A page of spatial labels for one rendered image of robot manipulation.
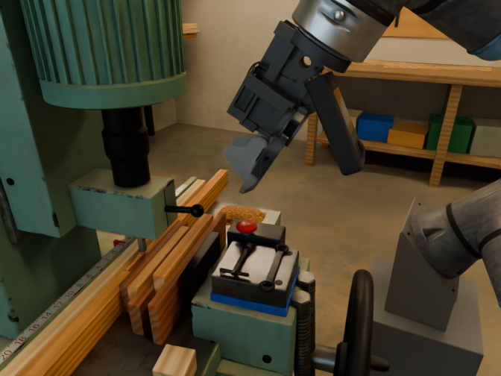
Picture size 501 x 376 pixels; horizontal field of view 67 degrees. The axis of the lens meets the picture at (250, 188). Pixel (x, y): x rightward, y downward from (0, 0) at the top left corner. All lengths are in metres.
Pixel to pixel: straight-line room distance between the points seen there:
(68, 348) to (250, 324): 0.22
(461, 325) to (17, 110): 1.08
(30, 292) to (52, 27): 0.44
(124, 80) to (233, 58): 3.73
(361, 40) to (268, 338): 0.36
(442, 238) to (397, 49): 2.81
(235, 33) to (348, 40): 3.75
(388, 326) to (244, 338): 0.64
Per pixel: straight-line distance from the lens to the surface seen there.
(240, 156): 0.47
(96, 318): 0.56
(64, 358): 0.53
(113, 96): 0.45
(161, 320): 0.52
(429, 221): 1.04
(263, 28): 3.99
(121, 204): 0.55
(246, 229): 0.52
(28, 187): 0.60
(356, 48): 0.40
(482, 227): 0.99
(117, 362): 0.55
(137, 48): 0.44
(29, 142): 0.56
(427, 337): 1.11
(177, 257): 0.56
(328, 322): 1.85
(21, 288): 0.72
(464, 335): 1.16
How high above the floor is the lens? 1.30
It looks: 26 degrees down
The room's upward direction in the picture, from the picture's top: straight up
